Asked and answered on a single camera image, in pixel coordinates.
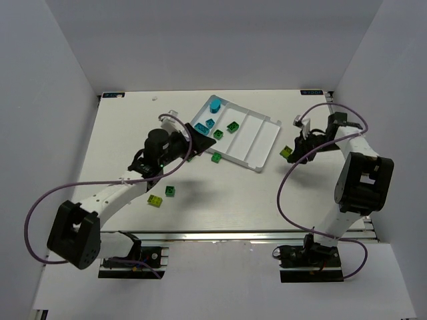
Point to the lime-green lego pair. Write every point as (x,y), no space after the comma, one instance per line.
(286,152)

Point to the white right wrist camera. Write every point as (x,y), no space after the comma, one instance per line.
(303,123)

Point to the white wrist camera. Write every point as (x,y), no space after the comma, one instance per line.
(303,123)
(169,123)

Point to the white divided sorting tray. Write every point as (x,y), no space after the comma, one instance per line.
(251,144)

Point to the blue long lego brick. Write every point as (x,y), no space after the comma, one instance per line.
(215,106)

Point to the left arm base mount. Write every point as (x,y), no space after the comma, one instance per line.
(126,256)

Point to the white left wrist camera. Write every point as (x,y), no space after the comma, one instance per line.
(169,123)

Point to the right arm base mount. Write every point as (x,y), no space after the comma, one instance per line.
(308,263)

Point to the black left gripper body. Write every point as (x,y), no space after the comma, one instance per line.
(188,143)

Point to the blue label sticker right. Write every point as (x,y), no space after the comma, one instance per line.
(311,92)

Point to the green lego by tray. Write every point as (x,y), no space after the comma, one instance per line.
(216,157)

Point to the green small square lego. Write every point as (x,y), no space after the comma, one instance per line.
(169,191)

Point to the lime lego brick front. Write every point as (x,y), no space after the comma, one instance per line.
(154,201)

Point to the aluminium table front rail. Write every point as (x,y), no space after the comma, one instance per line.
(222,236)

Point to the small blue lego brick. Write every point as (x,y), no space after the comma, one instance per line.
(210,123)

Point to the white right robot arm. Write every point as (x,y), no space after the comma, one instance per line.
(364,181)

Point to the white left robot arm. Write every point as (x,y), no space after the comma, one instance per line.
(76,232)

